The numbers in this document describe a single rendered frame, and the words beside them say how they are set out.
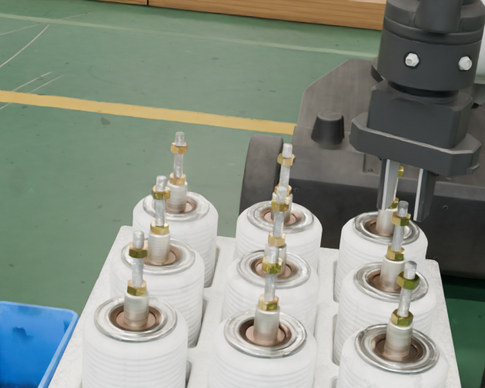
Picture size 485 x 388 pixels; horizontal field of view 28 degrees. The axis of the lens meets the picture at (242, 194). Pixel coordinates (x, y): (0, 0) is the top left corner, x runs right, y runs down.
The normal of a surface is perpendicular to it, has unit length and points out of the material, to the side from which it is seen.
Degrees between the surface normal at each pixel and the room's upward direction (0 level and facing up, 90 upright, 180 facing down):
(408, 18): 91
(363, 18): 90
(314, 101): 0
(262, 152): 18
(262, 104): 0
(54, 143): 0
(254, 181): 49
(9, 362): 88
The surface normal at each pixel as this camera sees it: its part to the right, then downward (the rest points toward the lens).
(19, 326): -0.11, 0.39
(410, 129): -0.49, 0.34
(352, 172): -0.03, -0.33
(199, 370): 0.07, -0.90
